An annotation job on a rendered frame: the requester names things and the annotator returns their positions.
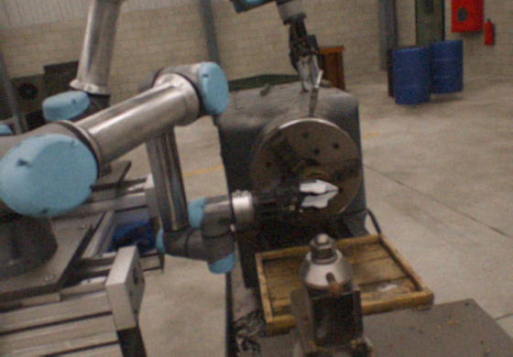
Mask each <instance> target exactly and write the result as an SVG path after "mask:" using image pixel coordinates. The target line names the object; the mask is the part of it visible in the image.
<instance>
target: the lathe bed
mask: <svg viewBox="0 0 513 357"><path fill-rule="evenodd" d="M340 218H341V222H340V223H336V224H332V222H331V221H329V220H328V221H325V223H324V225H323V226H321V227H320V230H321V233H325V234H326V235H327V236H328V237H329V238H332V239H334V240H340V239H350V238H351V237H353V238H355V237H360V236H363V235H368V234H371V233H369V232H368V230H367V228H366V227H365V226H364V225H363V224H362V222H361V221H360V220H359V219H358V218H357V216H356V215H355V213H354V212H352V213H347V214H343V215H340ZM315 237H316V236H315ZM315 237H311V238H306V239H296V235H295V232H293V229H292V227H291V225H290V223H285V224H281V225H278V233H273V234H270V233H268V232H267V231H266V228H265V227H261V230H260V233H259V234H256V241H257V245H258V251H259V253H260V256H261V253H265V252H272V251H277V250H283V249H288V248H292V247H297V246H302V245H309V243H310V241H311V240H313V239H314V238H315ZM261 259H262V256H261Z"/></svg>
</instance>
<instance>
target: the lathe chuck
mask: <svg viewBox="0 0 513 357"><path fill-rule="evenodd" d="M306 116H309V114H293V115H290V116H287V117H284V118H282V119H278V120H277V121H276V122H275V123H273V124H272V125H270V126H269V127H267V128H266V130H265V131H264V132H262V134H261V135H260V136H259V138H258V139H257V141H256V142H255V143H254V148H253V149H252V152H251V156H250V159H249V174H250V178H251V182H252V185H253V189H254V191H255V192H256V196H257V197H259V193H260V192H261V191H263V190H264V189H265V188H266V186H268V185H270V184H271V183H272V181H273V180H274V179H284V182H286V181H287V179H293V178H292V177H291V176H290V172H291V168H290V167H289V165H288V163H287V162H286V161H284V157H283V156H281V155H280V154H279V152H278V151H277V149H275V147H273V145H272V143H271V141H270V140H269V139H268V138H267V137H268V136H269V135H271V134H272V132H275V131H276V130H277V129H278V130H279V131H280V132H281V133H282V134H283V135H284V136H285V137H286V138H287V139H288V140H289V143H290V144H292V146H293V147H294V148H295V149H296V151H297V152H298V153H299V154H300V156H301V157H302V159H313V160H314V161H317V162H318V163H319V164H320V166H322V165H327V164H332V163H336V162H340V161H349V160H354V159H358V158H360V156H359V153H358V150H357V149H356V147H355V143H354V142H353V140H352V139H351V138H350V136H349V135H348V134H347V133H346V132H345V131H343V130H342V129H340V128H339V127H338V126H337V125H335V124H333V123H332V122H331V121H329V120H328V119H325V118H322V117H320V116H318V115H313V117H316V118H310V117H306ZM358 173H359V177H357V178H350V179H345V180H344V182H342V183H337V184H336V186H335V187H336V188H337V189H338V192H337V193H336V194H335V195H334V196H333V197H331V198H330V199H329V200H328V201H327V203H326V206H325V207H323V208H318V207H316V206H313V207H312V208H311V209H309V210H307V211H305V213H302V214H301V215H302V218H303V220H301V221H299V222H298V224H296V223H294V222H293V223H292V224H293V225H300V226H306V225H313V224H317V223H320V222H324V221H328V220H330V219H331V218H332V217H333V216H335V215H338V213H340V212H341V211H342V210H343V209H344V208H345V207H346V206H347V205H348V204H349V203H350V201H351V200H352V198H353V197H354V196H355V192H356V191H357V189H358V186H359V184H360V180H361V176H362V170H359V172H358Z"/></svg>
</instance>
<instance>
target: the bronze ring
mask: <svg viewBox="0 0 513 357"><path fill-rule="evenodd" d="M298 177H304V178H308V179H316V180H319V181H322V182H325V183H328V184H330V185H332V182H331V180H330V177H329V175H328V174H327V173H326V172H325V170H323V169H322V168H305V169H304V170H302V171H301V173H300V174H299V175H298ZM306 194H311V195H315V194H317V193H316V192H314V191H313V192H311V193H304V192H303V191H302V192H301V194H300V195H301V197H302V198H303V197H304V195H306Z"/></svg>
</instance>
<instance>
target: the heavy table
mask: <svg viewBox="0 0 513 357"><path fill-rule="evenodd" d="M319 48H320V63H321V66H320V63H319V71H323V74H322V80H325V81H328V82H331V83H332V87H334V88H336V89H338V90H342V91H344V92H349V91H346V90H345V84H344V56H343V51H344V45H341V46H319ZM334 63H335V64H334Z"/></svg>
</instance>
